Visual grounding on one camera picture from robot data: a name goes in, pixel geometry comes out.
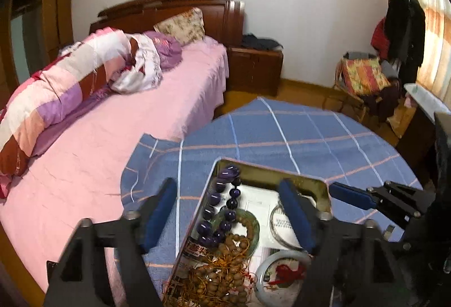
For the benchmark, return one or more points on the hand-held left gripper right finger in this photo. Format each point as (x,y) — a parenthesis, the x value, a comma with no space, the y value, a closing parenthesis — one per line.
(296,215)

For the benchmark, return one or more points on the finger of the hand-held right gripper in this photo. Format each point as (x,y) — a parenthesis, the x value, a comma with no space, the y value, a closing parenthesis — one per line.
(352,195)

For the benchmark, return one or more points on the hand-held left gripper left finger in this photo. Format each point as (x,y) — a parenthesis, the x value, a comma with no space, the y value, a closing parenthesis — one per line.
(160,211)

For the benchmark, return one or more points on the gold metal tin box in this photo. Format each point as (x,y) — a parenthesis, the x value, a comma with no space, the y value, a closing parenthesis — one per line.
(267,173)

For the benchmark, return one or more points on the silver metal bangle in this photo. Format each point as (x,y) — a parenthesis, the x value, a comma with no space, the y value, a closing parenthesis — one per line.
(273,222)

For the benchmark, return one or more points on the printed paper sheet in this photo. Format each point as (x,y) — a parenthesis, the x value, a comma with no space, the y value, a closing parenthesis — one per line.
(260,201)

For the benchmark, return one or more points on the green jade bangle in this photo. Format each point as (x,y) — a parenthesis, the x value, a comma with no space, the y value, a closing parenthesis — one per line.
(254,222)

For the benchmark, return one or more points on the small red printed card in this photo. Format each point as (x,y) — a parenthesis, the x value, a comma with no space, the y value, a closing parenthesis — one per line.
(195,248)

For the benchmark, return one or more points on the blue plaid cloth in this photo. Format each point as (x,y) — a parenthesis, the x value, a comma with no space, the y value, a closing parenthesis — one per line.
(282,130)

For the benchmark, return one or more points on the yellow cloth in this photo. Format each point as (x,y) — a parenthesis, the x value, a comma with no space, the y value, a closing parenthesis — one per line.
(401,120)

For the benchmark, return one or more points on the wooden chair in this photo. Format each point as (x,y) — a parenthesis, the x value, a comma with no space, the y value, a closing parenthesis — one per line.
(347,100)

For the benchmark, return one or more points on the bed with pink sheet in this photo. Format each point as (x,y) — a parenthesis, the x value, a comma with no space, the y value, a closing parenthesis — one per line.
(123,123)

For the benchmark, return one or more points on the dark red clothes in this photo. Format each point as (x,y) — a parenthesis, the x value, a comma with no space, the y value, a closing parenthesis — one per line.
(384,102)

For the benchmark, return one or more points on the desk with white top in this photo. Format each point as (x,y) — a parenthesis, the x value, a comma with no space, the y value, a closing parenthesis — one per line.
(422,99)

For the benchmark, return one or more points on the striped orange cushion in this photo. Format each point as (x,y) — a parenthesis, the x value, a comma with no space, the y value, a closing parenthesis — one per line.
(363,76)

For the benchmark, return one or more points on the black phone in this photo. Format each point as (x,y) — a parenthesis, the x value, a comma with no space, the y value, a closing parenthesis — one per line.
(52,266)

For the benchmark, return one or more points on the wooden nightstand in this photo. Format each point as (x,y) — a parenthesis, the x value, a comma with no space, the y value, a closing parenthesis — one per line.
(253,70)

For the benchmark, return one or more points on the red hanging garment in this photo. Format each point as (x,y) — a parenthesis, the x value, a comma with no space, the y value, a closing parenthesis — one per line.
(380,37)

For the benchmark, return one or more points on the purple and white blanket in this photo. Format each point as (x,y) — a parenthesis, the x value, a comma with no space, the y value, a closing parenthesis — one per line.
(165,49)

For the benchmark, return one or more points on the pink patchwork quilt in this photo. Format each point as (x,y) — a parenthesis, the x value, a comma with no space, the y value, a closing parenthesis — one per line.
(53,88)

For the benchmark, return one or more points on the orange striped curtain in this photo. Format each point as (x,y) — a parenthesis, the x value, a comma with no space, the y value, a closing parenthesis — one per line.
(433,46)

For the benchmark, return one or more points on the black hanging coat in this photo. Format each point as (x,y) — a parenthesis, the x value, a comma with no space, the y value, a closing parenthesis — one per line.
(405,32)

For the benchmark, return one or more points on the dark folded clothes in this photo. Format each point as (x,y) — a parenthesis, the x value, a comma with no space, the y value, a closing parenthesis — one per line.
(260,42)

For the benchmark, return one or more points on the floral pillow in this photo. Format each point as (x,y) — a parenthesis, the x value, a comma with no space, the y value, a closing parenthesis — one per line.
(183,25)

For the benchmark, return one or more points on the wooden headboard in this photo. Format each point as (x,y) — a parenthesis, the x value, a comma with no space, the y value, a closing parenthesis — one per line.
(158,3)

